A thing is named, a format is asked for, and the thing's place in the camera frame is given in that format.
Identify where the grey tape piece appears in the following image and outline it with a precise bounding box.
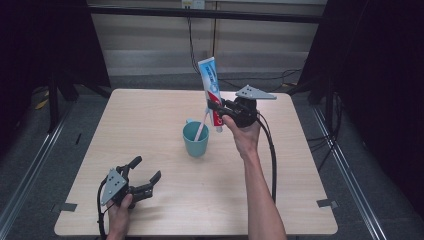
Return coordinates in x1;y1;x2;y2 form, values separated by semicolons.
51;201;79;214
316;198;340;210

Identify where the person's right hand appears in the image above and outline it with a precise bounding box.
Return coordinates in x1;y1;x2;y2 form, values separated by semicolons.
222;114;262;158

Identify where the person's left hand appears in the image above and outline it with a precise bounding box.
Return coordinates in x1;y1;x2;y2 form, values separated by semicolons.
105;194;135;238

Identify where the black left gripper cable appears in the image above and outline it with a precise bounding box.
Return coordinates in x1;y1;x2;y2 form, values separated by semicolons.
96;178;110;240

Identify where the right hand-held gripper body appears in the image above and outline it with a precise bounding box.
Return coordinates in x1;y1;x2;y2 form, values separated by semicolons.
220;84;278;129

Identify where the teal cup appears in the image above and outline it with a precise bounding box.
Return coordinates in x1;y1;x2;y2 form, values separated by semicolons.
182;118;210;158

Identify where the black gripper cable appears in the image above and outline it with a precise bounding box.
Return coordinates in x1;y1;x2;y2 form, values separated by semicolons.
96;178;110;240
255;112;279;205

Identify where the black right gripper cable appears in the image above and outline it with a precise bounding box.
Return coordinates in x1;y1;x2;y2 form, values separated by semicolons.
255;112;279;205

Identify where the black horizontal bar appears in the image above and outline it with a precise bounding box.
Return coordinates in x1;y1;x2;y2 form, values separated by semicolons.
87;4;327;25

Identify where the black floor cable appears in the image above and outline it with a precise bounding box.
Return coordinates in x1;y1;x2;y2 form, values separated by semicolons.
217;68;303;92

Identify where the yellow tape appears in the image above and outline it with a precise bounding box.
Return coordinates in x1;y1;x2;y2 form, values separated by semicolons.
34;89;51;111

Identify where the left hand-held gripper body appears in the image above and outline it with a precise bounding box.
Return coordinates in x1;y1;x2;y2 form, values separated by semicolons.
99;164;155;210

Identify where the black stand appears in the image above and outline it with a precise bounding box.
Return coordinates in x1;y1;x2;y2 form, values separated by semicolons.
45;74;80;134

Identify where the white wall socket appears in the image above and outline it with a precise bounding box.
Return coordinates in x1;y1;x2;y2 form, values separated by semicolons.
180;0;206;10

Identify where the black curtain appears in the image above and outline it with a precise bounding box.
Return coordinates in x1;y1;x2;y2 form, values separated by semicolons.
0;0;112;156
293;0;424;219

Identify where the black socket cable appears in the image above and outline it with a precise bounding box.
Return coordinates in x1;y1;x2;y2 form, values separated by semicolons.
185;8;202;76

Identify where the white red toothpaste tube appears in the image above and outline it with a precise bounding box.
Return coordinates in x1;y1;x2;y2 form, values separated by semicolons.
197;56;225;134

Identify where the metal floor rail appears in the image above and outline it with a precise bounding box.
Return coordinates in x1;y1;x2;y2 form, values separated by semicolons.
311;105;388;240
0;101;75;236

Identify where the bundle of black cables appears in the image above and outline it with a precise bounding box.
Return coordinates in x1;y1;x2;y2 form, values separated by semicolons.
305;92;343;173

